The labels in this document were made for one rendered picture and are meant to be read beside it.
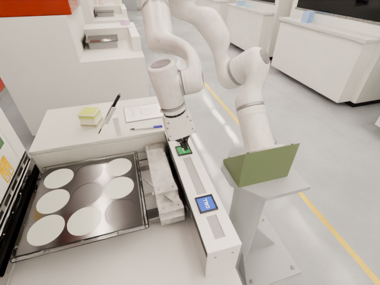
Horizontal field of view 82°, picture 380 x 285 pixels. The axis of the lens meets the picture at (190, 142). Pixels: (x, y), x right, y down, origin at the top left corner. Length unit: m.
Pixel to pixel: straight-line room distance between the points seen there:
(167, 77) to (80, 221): 0.51
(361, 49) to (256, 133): 2.71
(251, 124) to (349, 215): 1.46
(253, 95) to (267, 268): 1.14
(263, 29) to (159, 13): 4.46
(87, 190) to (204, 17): 0.77
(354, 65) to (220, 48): 2.72
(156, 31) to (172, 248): 0.67
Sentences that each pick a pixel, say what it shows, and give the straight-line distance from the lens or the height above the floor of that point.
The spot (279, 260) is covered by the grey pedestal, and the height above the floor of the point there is 0.01.
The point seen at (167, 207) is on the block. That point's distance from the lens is 0.74.
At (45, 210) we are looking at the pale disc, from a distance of 0.88.
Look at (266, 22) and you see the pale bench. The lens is 5.16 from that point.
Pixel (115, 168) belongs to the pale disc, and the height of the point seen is 0.90.
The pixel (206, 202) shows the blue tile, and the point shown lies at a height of 0.96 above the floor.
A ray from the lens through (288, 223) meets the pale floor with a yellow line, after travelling 1.93.
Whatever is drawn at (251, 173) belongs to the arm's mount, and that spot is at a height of 0.89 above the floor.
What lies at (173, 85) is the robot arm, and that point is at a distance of 0.66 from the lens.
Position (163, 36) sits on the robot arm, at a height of 1.36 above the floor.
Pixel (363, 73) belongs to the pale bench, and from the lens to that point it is 3.73.
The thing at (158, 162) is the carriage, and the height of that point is 0.88.
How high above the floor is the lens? 1.51
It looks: 38 degrees down
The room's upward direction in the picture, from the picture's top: straight up
